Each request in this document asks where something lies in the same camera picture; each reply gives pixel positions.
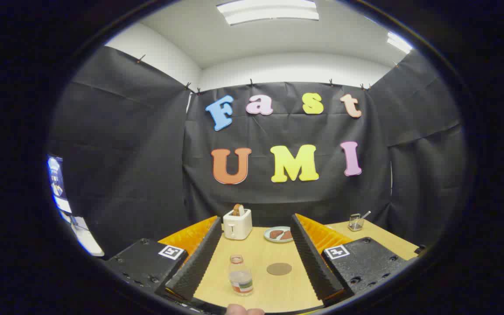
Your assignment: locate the wooden table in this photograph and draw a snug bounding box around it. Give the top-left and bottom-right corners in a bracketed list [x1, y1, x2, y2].
[193, 219, 419, 313]

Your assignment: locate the blue white wall poster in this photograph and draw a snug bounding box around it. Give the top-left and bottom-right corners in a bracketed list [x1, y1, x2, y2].
[46, 154, 104, 256]

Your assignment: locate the small ceiling light panel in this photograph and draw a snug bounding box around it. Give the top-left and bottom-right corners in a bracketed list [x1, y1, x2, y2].
[387, 31, 413, 54]

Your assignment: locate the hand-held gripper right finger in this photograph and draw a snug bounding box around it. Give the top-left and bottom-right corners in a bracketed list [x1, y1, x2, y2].
[290, 213, 410, 306]

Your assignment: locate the pale green plate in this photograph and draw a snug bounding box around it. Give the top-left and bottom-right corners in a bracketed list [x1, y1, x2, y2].
[264, 226, 294, 243]

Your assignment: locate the black backdrop cloth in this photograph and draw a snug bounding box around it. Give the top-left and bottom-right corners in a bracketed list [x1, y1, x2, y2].
[46, 45, 467, 259]

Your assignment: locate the white toaster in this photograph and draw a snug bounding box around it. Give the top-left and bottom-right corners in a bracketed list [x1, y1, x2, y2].
[223, 209, 253, 240]

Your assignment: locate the large ceiling light panel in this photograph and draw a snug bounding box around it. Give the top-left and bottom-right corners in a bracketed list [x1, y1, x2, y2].
[216, 0, 319, 25]

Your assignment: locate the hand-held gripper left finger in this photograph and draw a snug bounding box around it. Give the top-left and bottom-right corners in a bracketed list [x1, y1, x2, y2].
[105, 215, 223, 301]

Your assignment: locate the round brown coaster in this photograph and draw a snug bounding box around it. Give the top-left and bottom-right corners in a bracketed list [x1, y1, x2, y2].
[266, 262, 292, 276]

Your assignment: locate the clear juice bottle red label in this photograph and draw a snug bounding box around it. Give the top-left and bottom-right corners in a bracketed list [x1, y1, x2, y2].
[228, 255, 254, 297]

